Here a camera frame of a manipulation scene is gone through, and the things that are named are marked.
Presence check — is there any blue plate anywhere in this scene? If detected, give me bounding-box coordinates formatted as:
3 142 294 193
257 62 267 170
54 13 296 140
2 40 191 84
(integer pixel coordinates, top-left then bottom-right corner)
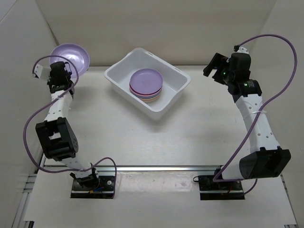
137 95 160 102
133 93 161 100

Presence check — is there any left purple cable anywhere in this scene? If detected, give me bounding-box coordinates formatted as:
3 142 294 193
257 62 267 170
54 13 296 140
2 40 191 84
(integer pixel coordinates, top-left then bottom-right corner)
22 55 117 198

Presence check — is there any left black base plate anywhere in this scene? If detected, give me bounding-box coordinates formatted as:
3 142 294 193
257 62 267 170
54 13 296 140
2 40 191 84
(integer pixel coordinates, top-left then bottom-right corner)
70 176 115 199

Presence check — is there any purple cable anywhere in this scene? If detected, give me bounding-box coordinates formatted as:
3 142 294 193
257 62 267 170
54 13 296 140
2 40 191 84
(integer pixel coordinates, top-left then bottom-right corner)
213 34 298 196
22 55 117 198

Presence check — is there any white plastic bin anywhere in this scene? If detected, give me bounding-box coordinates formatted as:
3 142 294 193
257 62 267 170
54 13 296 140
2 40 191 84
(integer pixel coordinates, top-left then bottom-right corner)
104 47 190 120

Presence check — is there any orange yellow plate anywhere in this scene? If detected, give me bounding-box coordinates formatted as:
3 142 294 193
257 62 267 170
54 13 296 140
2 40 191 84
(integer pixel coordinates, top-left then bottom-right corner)
140 96 160 103

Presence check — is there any pink plate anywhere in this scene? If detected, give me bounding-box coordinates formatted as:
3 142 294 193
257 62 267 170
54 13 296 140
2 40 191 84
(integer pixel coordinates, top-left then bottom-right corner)
142 97 160 103
129 85 162 96

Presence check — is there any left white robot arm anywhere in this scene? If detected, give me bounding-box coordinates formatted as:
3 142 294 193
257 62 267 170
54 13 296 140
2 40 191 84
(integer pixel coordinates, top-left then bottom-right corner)
36 61 100 190

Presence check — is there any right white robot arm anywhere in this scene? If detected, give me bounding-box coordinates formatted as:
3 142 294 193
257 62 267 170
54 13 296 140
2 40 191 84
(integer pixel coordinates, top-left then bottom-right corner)
203 47 291 190

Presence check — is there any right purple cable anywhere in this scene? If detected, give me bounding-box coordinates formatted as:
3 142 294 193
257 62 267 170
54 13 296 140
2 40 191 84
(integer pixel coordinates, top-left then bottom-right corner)
213 34 298 196

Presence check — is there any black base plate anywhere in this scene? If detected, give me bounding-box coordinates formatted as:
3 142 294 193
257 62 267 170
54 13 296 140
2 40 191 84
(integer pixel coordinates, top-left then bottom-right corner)
192 175 245 200
70 176 115 199

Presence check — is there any purple plate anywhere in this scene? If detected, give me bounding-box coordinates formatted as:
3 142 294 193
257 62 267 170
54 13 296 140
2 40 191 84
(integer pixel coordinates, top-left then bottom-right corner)
129 68 163 94
51 43 90 76

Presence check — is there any white table board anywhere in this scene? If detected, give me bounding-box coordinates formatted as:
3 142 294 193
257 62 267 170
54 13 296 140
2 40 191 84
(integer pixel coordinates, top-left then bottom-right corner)
68 66 247 166

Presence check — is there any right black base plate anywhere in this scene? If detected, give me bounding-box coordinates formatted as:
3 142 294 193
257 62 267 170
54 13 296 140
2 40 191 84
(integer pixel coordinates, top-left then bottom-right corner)
192 175 245 200

